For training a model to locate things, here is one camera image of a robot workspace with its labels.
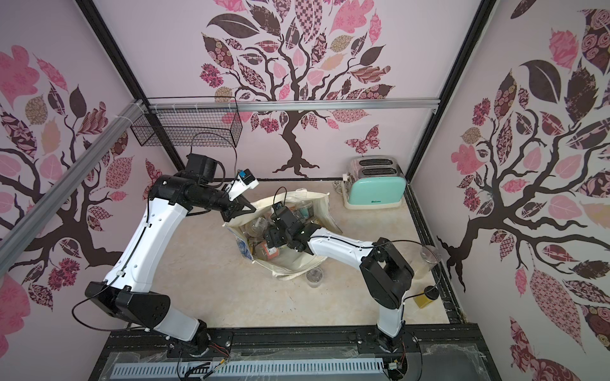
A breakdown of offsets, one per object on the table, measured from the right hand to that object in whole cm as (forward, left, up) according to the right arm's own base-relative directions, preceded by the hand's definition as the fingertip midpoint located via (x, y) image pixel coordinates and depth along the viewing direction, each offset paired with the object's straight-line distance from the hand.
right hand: (276, 228), depth 87 cm
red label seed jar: (-10, +3, 0) cm, 10 cm away
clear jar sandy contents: (-13, -52, +1) cm, 54 cm away
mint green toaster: (+21, -40, +2) cm, 45 cm away
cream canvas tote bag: (+9, -13, 0) cm, 16 cm away
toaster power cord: (+30, -27, -11) cm, 42 cm away
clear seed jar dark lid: (-16, -14, -7) cm, 23 cm away
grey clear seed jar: (-1, +7, +1) cm, 7 cm away
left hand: (-4, +6, +16) cm, 18 cm away
